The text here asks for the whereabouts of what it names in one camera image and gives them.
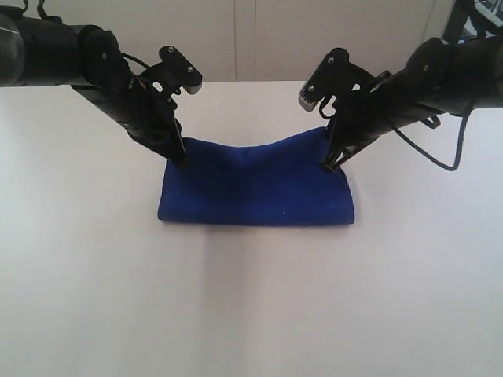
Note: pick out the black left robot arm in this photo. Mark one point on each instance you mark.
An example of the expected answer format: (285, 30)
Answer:
(44, 51)

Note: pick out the blue microfiber cloth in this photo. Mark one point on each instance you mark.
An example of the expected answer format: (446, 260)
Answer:
(278, 184)

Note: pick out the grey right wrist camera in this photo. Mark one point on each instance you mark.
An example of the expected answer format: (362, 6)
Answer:
(335, 76)

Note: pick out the beige cabinet doors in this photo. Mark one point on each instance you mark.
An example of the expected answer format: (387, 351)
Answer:
(265, 40)

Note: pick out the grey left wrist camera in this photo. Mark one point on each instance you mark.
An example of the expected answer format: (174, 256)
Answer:
(175, 72)

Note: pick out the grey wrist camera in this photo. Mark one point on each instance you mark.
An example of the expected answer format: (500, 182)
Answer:
(175, 72)
(335, 76)

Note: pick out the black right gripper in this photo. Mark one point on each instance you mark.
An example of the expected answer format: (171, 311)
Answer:
(421, 92)

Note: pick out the dark window frame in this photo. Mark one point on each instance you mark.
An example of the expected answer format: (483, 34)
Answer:
(455, 30)

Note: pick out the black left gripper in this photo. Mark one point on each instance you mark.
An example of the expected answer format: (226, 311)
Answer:
(138, 103)

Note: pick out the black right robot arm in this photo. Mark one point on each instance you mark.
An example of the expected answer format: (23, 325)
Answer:
(481, 79)

